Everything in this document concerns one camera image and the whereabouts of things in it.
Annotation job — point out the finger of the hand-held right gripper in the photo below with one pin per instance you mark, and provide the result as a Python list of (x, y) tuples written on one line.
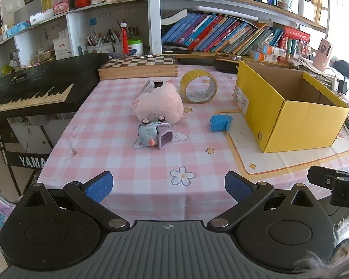
[(322, 177)]

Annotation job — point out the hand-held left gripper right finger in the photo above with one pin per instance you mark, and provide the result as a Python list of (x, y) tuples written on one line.
[(238, 186)]

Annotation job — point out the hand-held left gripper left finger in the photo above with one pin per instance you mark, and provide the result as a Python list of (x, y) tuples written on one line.
[(100, 186)]

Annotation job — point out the yellow cardboard box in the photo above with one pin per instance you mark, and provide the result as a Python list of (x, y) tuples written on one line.
[(302, 128)]

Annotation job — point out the pink plush toy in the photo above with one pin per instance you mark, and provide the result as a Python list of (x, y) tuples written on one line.
[(160, 104)]

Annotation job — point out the white card packet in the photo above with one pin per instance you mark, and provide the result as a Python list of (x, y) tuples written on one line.
[(147, 86)]

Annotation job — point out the yellow tape roll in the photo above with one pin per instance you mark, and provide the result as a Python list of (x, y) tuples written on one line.
[(195, 74)]

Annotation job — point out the small blue plastic object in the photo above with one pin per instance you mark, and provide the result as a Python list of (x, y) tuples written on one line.
[(219, 123)]

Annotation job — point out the light blue toy car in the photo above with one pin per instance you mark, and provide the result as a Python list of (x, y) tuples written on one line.
[(147, 132)]

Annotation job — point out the black keyboard stand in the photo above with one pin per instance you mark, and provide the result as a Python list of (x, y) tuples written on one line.
[(29, 161)]

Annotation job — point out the dark blue cushion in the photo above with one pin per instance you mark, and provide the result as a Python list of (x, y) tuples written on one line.
[(347, 69)]

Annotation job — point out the pink bag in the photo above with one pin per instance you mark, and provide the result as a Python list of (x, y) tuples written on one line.
[(0, 218)]

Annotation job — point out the stack of papers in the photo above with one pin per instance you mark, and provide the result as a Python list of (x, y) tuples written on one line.
[(308, 66)]

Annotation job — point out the pink cylindrical humidifier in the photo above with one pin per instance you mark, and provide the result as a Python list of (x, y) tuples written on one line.
[(322, 53)]

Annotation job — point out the brown and black device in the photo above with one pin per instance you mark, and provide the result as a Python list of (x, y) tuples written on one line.
[(224, 65)]

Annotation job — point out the wooden chess board box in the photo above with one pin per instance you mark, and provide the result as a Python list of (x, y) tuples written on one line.
[(139, 69)]

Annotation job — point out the black electronic keyboard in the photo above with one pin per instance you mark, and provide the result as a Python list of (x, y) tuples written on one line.
[(46, 69)]

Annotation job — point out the white pen holder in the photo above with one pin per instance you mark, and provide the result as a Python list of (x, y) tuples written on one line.
[(100, 48)]

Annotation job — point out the white tub with green lid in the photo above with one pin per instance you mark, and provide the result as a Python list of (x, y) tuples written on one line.
[(135, 49)]

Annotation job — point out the white box with red label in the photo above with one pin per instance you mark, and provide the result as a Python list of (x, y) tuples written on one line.
[(62, 49)]

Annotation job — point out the thick red book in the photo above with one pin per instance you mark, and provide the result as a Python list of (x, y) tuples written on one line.
[(296, 33)]

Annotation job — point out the red tassel ornament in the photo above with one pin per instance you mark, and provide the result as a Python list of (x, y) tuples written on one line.
[(125, 39)]

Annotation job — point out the bunch of pens and brushes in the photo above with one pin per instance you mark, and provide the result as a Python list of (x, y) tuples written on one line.
[(110, 36)]

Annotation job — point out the black stapler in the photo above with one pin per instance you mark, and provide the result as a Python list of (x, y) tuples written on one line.
[(174, 48)]

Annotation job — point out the row of tall picture books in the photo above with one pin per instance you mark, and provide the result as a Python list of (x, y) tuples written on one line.
[(215, 32)]

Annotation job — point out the white bookshelf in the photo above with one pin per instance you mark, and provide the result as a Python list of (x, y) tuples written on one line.
[(154, 20)]

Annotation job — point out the blue wipes pack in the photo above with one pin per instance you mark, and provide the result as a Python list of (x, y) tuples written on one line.
[(17, 29)]

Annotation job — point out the thick grey lying book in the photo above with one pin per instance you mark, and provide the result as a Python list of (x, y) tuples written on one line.
[(173, 17)]

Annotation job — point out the pink printed box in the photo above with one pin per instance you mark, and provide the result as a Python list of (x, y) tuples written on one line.
[(60, 7)]

